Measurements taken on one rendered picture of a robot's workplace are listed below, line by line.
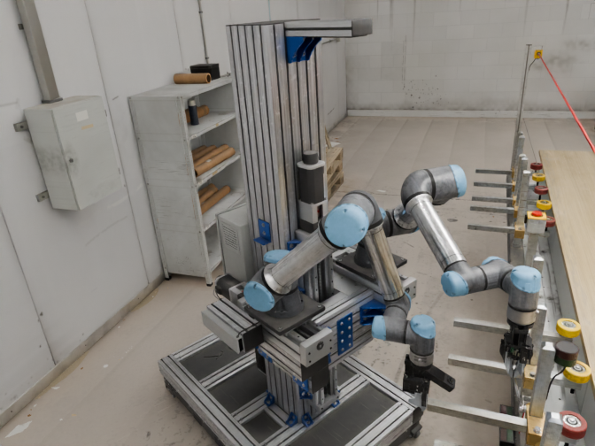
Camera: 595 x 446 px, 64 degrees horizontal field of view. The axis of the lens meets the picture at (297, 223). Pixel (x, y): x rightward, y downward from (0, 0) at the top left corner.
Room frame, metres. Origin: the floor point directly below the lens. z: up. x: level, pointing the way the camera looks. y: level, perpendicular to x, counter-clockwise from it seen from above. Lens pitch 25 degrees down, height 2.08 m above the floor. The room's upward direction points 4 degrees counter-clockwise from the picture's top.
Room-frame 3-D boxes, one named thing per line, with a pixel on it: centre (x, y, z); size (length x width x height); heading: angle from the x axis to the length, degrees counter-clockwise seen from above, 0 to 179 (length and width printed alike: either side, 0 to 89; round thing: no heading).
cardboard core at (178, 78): (4.02, 0.76, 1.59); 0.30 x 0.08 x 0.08; 69
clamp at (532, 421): (1.08, -0.70, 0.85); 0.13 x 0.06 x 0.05; 157
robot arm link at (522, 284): (1.12, -0.62, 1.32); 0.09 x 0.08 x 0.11; 13
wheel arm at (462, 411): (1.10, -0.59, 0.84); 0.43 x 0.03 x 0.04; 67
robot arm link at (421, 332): (1.20, -0.36, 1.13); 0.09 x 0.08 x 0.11; 67
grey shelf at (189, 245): (3.91, 0.80, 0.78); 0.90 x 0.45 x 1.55; 159
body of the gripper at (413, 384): (1.20, -0.36, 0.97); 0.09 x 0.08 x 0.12; 67
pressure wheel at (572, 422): (1.03, -0.77, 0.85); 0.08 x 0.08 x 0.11
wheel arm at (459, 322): (1.55, -0.82, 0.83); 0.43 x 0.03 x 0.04; 67
